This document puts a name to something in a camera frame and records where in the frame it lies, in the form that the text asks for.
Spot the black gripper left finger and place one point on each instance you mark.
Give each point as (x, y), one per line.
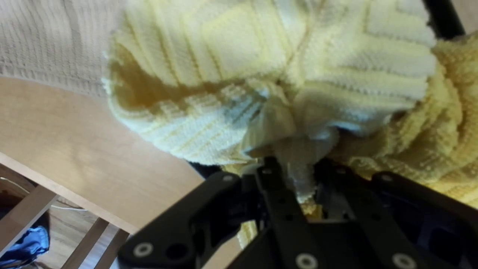
(283, 228)

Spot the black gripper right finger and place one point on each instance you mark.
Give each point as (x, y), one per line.
(358, 218)

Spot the yellow knitted towel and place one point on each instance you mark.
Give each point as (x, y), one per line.
(298, 60)

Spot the beige folded towel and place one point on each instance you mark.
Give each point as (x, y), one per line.
(49, 39)

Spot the blue fabric item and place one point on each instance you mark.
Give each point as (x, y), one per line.
(23, 246)

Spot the wooden slatted chair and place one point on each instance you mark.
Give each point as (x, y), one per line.
(23, 209)

